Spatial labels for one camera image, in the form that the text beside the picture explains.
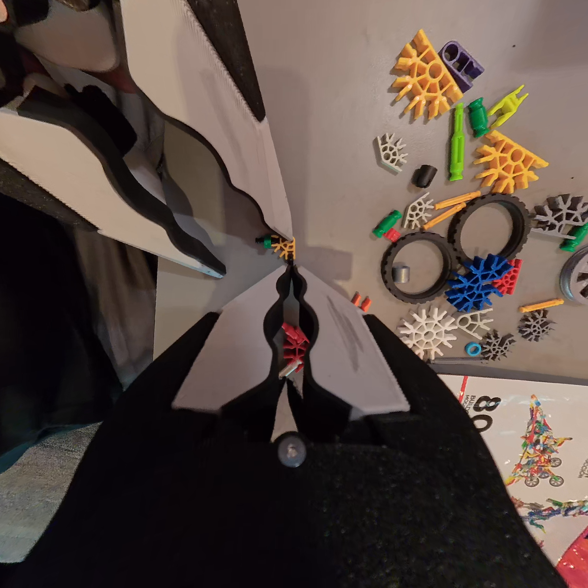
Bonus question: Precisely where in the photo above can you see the dark grey snowflake connector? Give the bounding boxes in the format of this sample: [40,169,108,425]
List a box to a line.
[480,329,516,362]
[518,309,556,343]

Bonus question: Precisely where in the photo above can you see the red connector with rod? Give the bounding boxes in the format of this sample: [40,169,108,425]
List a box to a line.
[278,323,309,379]

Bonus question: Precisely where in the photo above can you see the red fan connector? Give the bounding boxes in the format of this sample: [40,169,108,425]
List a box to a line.
[492,258,523,296]

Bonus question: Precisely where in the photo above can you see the white snowflake connector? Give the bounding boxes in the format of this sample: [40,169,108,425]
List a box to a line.
[397,305,458,361]

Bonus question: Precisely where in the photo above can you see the lime green rod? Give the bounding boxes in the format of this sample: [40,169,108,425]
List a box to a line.
[449,102,466,182]

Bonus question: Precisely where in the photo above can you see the small light grey connector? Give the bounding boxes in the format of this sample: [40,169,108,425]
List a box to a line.
[402,193,435,230]

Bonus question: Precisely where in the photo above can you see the printed toy packaging bag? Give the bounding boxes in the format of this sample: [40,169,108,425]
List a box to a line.
[436,373,588,588]

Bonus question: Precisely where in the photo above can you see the short dark green rod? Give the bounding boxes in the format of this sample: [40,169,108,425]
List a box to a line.
[560,224,588,252]
[468,97,490,138]
[372,210,402,238]

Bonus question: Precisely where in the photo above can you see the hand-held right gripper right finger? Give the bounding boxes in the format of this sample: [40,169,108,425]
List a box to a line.
[294,268,410,445]

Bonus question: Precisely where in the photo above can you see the person's black top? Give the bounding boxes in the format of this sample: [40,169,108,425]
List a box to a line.
[0,193,125,465]

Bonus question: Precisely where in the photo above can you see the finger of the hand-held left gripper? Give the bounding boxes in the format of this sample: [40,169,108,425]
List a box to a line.
[0,84,227,278]
[14,0,295,239]

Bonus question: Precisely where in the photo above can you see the white fan connector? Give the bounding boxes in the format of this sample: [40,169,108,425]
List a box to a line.
[455,308,494,341]

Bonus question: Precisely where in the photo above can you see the black rubber tyre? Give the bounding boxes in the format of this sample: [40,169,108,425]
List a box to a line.
[448,193,531,272]
[380,231,455,304]

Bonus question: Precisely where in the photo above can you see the lime clip connector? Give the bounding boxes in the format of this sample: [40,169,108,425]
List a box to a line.
[487,85,529,129]

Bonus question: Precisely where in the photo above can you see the yellow fan connector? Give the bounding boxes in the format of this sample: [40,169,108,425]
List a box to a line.
[473,130,549,194]
[393,30,464,121]

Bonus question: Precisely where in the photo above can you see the purple connector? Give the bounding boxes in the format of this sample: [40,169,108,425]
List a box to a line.
[438,40,485,92]

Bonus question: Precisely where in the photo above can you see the person's grey trousers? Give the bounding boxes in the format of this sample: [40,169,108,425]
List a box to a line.
[69,227,159,391]

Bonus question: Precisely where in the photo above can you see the dark grey fan connector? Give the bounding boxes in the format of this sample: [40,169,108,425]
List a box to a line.
[533,194,588,239]

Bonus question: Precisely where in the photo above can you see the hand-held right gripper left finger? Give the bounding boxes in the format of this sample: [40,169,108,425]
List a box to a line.
[171,266,293,443]

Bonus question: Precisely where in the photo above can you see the light grey fan connector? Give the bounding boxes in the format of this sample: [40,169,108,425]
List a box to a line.
[377,133,409,173]

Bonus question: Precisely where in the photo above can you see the grey wheel hub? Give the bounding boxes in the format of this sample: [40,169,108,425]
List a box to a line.
[560,246,588,305]

